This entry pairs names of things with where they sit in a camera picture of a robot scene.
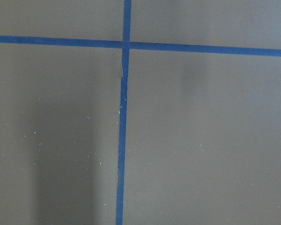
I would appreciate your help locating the vertical blue tape strip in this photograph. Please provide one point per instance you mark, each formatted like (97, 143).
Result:
(123, 112)

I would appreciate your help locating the horizontal blue tape strip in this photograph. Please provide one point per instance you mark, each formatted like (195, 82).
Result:
(139, 45)

